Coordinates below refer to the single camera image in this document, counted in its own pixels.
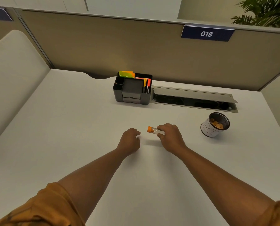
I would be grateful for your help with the person's left hand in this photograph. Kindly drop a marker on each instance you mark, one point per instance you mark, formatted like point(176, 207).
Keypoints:
point(129, 142)

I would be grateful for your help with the person's right hand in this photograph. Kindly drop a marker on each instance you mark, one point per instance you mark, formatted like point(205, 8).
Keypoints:
point(171, 138)

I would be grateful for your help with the person's right thumb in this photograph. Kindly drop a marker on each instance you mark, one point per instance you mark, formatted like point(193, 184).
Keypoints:
point(160, 136)

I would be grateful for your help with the person's left fingers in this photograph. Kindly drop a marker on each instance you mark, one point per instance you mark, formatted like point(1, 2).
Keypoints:
point(135, 134)

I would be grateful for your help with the clear tube with orange cap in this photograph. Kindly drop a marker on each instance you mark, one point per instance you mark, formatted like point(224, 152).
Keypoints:
point(155, 130)

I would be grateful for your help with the person's right forearm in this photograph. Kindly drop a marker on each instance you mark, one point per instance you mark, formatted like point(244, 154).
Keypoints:
point(224, 185)

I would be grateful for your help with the person's left forearm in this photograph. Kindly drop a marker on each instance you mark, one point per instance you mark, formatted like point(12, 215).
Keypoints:
point(93, 176)

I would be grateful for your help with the black desk organizer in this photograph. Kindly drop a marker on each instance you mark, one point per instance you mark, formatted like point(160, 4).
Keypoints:
point(131, 90)

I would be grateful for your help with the black mesh cup white sleeve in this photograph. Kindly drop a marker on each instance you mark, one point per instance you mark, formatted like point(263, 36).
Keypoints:
point(214, 125)

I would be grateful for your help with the wooden pieces in cup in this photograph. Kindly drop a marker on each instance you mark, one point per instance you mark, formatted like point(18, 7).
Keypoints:
point(217, 124)

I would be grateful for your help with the orange sticky notes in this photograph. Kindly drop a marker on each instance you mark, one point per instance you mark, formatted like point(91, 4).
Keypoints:
point(132, 74)

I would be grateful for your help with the green sticky notes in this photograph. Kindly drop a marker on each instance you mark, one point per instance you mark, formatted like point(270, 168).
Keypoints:
point(126, 74)

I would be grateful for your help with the beige desk partition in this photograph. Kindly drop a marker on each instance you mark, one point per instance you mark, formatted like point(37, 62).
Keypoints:
point(140, 49)

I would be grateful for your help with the blue desk number sign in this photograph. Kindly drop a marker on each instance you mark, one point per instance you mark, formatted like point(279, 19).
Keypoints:
point(207, 33)

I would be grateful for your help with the orange left sleeve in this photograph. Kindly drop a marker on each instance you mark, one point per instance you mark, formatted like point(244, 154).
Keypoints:
point(38, 207)

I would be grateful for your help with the green potted plant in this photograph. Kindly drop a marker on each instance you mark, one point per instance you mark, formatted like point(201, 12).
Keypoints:
point(264, 11)

